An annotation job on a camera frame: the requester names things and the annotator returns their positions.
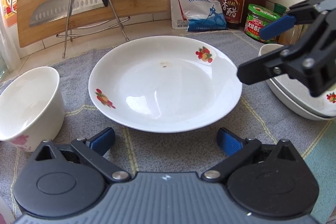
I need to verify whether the wire cutting board rack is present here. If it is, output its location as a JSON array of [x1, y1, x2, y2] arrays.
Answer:
[[60, 0, 130, 59]]

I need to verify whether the white plate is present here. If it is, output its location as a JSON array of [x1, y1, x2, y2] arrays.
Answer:
[[258, 43, 336, 118], [88, 36, 243, 133]]

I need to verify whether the green lid sauce jar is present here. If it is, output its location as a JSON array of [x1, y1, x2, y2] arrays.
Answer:
[[244, 4, 280, 43]]

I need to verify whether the green cap small jar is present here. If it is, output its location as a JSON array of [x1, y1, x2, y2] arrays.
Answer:
[[273, 3, 286, 15]]

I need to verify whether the tall plastic wrap roll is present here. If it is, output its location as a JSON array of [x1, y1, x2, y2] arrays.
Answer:
[[1, 7, 21, 72]]

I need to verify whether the white floral bowl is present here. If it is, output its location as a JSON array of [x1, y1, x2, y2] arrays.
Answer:
[[1, 67, 65, 152]]

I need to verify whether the white blue salt bag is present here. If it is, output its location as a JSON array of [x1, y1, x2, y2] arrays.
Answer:
[[170, 0, 227, 32]]

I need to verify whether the white plate back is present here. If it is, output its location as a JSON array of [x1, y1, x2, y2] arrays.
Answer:
[[88, 36, 243, 133]]

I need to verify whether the santoku kitchen knife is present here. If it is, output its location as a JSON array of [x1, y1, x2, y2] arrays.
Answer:
[[29, 0, 108, 27]]

